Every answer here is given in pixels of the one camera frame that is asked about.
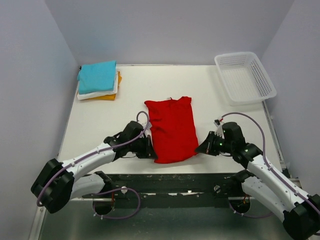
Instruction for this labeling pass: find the folded light blue t shirt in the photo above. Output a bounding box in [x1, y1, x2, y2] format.
[77, 60, 117, 95]

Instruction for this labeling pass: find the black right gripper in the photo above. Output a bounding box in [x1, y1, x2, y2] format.
[195, 130, 234, 156]

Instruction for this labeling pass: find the white perforated plastic basket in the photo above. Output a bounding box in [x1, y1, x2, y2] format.
[214, 51, 277, 106]

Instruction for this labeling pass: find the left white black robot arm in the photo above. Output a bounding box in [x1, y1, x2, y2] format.
[30, 121, 158, 214]

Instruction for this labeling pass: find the folded orange t shirt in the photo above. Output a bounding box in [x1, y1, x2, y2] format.
[89, 70, 122, 101]

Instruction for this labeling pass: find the folded white t shirt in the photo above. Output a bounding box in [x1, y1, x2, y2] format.
[76, 71, 122, 101]

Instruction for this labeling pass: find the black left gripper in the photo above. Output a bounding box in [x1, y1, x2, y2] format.
[128, 134, 158, 160]

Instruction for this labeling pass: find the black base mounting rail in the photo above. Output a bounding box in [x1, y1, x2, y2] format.
[82, 171, 261, 208]

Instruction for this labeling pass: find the red t shirt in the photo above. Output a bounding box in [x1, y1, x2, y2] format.
[144, 96, 199, 164]

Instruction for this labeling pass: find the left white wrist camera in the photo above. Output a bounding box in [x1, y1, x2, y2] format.
[140, 121, 152, 130]

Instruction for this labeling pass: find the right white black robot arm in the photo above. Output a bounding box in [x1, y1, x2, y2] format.
[195, 122, 320, 240]

